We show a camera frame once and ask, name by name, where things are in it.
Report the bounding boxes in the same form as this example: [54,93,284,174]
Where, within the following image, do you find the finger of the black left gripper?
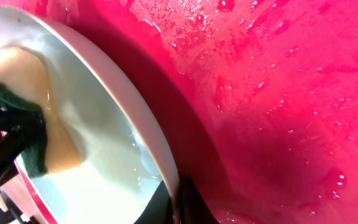
[0,124,27,203]
[0,108,42,131]

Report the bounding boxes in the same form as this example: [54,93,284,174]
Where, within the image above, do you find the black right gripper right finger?
[177,177,219,224]

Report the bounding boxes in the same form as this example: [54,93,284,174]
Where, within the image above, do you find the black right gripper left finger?
[134,181,174,224]

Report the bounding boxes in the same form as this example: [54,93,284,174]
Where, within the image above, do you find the green and yellow sponge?
[0,47,83,178]

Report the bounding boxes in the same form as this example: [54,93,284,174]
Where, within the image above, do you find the white plate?
[0,6,179,223]

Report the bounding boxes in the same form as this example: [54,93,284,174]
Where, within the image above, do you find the red plastic tray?
[0,0,358,223]

